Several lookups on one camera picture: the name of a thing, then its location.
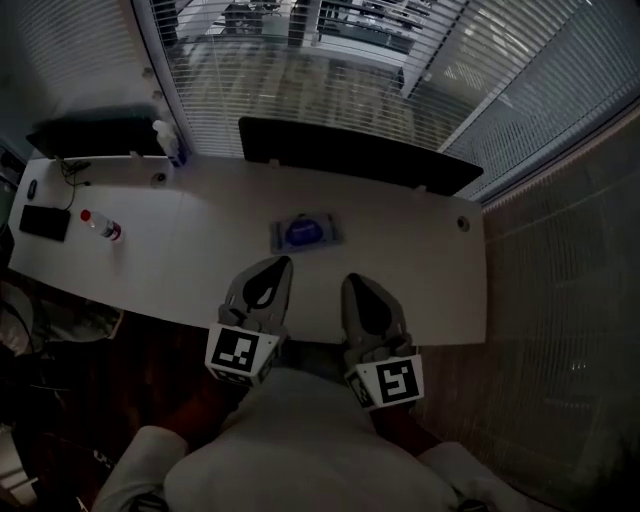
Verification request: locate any short black desk divider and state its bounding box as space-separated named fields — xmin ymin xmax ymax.
xmin=25 ymin=103 xmax=173 ymax=161

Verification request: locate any narrow window blind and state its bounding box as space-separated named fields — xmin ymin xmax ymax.
xmin=437 ymin=0 xmax=640 ymax=204

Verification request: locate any flat black box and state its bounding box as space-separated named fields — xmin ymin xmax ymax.
xmin=18 ymin=203 xmax=72 ymax=243

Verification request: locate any blue wet wipes pack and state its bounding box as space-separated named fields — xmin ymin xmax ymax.
xmin=270 ymin=212 xmax=346 ymax=255

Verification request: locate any wide window blind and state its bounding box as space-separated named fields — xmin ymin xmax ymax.
xmin=130 ymin=0 xmax=506 ymax=157

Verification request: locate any black cable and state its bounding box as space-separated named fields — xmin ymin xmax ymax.
xmin=58 ymin=157 xmax=93 ymax=212

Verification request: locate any person's left forearm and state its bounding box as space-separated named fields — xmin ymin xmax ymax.
xmin=162 ymin=372 xmax=254 ymax=454

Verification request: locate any clear bottle with red cap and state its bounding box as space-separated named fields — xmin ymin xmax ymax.
xmin=79 ymin=208 xmax=124 ymax=244

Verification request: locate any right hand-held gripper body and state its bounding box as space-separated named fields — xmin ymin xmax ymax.
xmin=341 ymin=327 xmax=426 ymax=413

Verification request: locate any person's right forearm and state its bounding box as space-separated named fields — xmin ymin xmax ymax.
xmin=368 ymin=402 xmax=446 ymax=459

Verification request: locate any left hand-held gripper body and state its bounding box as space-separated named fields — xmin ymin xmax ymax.
xmin=204 ymin=293 xmax=290 ymax=387

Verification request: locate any long black desk divider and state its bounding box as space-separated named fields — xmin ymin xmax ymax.
xmin=237 ymin=115 xmax=485 ymax=198

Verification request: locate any white spray bottle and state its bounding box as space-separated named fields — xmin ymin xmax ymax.
xmin=151 ymin=119 xmax=189 ymax=169

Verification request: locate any person's white shirt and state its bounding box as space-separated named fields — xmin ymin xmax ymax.
xmin=91 ymin=368 xmax=506 ymax=512

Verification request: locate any grey cloth heap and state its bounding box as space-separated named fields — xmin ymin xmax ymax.
xmin=0 ymin=279 xmax=125 ymax=359

